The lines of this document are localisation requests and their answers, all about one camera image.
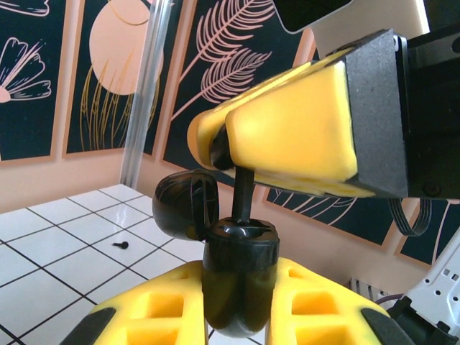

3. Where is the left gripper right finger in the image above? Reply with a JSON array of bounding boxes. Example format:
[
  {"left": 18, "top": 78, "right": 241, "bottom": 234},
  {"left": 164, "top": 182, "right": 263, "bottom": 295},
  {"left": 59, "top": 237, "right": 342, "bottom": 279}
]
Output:
[{"left": 264, "top": 257, "right": 415, "bottom": 345}]

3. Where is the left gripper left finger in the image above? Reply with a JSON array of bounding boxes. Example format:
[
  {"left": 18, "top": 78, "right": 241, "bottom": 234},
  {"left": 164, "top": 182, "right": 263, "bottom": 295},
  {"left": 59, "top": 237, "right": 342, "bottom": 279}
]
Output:
[{"left": 60, "top": 260, "right": 210, "bottom": 345}]

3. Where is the black earbud charging case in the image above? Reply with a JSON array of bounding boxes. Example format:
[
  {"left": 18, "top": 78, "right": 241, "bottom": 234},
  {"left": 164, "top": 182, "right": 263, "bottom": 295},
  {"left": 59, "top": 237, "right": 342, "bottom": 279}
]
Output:
[{"left": 152, "top": 170, "right": 281, "bottom": 339}]

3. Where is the aluminium corner post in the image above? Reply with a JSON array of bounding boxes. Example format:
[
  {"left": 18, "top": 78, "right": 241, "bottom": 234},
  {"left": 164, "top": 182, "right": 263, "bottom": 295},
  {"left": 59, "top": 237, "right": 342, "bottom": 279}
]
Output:
[{"left": 119, "top": 0, "right": 177, "bottom": 187}]

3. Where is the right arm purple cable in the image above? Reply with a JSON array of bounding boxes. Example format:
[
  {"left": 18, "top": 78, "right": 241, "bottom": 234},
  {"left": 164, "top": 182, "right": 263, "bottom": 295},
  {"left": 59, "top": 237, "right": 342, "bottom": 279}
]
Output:
[{"left": 375, "top": 291, "right": 409, "bottom": 306}]

